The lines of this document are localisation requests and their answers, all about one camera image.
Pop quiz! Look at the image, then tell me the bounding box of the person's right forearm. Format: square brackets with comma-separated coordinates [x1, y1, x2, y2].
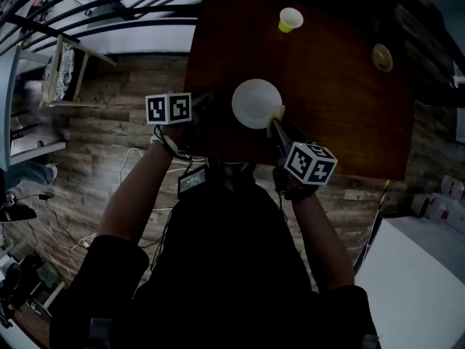
[290, 190, 356, 293]

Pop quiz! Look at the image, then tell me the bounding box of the person's black clothing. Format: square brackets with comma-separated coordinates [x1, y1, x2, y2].
[49, 161, 382, 349]

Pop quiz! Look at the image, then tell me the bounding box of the black wristband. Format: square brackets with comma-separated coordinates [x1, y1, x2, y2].
[282, 187, 317, 202]

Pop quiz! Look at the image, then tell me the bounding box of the small brown bowl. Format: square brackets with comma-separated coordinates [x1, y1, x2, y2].
[371, 43, 395, 73]

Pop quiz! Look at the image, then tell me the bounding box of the grey shelf unit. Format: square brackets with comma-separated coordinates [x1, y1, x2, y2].
[0, 45, 68, 172]

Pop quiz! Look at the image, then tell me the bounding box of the small black screen device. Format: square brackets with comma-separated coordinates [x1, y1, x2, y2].
[177, 164, 211, 200]

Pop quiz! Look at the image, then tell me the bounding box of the black metal railing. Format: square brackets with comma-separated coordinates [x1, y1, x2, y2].
[0, 0, 262, 56]

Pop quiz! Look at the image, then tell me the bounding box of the white cable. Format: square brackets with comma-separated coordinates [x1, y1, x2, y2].
[34, 146, 193, 251]

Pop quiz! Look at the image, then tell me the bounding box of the person's left hand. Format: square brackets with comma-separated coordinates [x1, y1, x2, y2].
[158, 123, 195, 156]

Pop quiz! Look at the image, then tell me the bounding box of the person's left forearm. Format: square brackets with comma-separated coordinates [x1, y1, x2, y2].
[97, 140, 175, 249]

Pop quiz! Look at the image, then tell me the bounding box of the black cable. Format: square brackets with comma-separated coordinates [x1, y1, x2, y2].
[14, 191, 92, 249]

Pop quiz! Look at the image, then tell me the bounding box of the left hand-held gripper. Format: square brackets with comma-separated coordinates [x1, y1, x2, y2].
[145, 90, 216, 127]

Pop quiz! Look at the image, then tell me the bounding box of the yellow paper cup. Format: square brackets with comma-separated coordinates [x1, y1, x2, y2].
[278, 7, 304, 34]

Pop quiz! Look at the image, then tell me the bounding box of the white round plate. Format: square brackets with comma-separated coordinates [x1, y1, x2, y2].
[231, 79, 284, 130]

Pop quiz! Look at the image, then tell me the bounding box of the black lamp head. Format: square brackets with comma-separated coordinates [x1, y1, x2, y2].
[0, 204, 39, 223]

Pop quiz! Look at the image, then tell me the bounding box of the white plastic bottle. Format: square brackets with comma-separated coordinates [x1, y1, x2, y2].
[440, 174, 465, 199]

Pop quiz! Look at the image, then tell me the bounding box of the white wooden chair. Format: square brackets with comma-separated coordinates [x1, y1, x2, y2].
[38, 33, 118, 109]

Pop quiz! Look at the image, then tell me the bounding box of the white wristband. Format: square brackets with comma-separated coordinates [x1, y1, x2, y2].
[150, 134, 171, 152]

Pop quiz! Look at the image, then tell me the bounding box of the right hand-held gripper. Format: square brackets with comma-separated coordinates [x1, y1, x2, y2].
[271, 118, 339, 187]

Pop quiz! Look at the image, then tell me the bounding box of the white table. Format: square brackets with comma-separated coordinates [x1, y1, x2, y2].
[354, 214, 465, 349]

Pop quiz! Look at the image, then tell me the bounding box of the person's right hand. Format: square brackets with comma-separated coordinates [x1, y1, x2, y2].
[272, 165, 316, 197]

